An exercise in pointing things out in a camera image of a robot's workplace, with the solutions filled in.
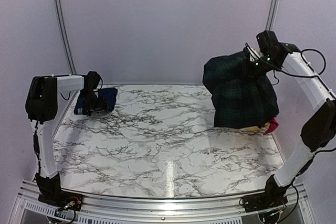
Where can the navy blue t-shirt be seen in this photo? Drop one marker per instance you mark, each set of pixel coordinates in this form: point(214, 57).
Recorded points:
point(109, 93)

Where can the left aluminium frame post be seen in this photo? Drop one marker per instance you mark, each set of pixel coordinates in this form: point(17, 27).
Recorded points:
point(64, 36)

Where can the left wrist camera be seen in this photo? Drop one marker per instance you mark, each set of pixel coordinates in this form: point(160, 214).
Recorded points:
point(91, 81)

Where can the front aluminium rail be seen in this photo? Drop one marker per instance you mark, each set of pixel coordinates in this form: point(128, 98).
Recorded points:
point(113, 209)

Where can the pink garment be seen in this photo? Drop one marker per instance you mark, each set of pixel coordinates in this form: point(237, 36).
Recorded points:
point(271, 126)

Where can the aluminium frame post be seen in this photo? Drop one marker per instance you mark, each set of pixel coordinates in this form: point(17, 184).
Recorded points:
point(273, 7)
point(64, 36)

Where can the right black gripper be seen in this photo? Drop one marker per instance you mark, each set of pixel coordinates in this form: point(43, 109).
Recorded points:
point(261, 75)

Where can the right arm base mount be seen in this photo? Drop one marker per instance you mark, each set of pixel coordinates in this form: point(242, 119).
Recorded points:
point(262, 203)

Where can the dark green plaid garment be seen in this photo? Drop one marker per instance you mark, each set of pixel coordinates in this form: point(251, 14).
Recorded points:
point(239, 99)

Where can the right aluminium frame post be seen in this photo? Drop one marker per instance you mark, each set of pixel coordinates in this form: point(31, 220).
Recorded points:
point(273, 7)

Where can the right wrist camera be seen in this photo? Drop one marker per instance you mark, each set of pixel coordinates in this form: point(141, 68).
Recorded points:
point(266, 40)

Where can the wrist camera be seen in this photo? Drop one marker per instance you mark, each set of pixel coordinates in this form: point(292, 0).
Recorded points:
point(91, 81)
point(266, 40)

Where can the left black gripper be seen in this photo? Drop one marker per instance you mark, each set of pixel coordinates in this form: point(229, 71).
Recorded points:
point(102, 105)

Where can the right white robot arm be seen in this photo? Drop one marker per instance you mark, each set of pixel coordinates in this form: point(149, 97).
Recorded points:
point(317, 131)

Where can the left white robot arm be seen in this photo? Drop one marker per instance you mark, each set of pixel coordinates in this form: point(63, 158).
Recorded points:
point(42, 107)

